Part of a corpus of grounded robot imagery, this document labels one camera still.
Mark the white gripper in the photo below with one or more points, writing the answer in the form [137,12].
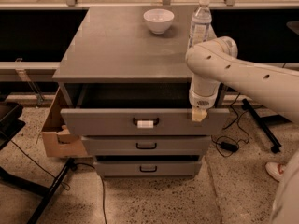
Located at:
[202,101]

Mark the grey top drawer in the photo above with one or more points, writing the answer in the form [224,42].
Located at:
[137,122]

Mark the grey drawer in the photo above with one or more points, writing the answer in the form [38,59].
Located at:
[146,145]
[147,168]
[137,122]

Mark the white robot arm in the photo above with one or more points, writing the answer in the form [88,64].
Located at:
[214,62]

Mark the grey drawer cabinet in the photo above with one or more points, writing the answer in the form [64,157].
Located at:
[116,62]

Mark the grey bottom drawer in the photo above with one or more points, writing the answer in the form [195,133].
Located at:
[147,168]

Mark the grey middle drawer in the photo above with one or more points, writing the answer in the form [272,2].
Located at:
[146,145]

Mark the black stand leg right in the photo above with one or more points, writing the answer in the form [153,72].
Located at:
[276,144]

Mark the clear plastic water bottle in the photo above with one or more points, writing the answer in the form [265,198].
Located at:
[200,23]

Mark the white red sneaker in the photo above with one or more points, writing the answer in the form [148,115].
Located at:
[275,170]

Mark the white bowl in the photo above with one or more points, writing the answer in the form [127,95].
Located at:
[158,20]

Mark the brown cardboard box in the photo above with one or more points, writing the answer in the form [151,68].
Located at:
[58,141]

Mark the black chair base left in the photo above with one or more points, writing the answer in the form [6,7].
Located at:
[20,170]

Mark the black power adapter with cable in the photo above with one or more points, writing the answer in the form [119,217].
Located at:
[225,145]

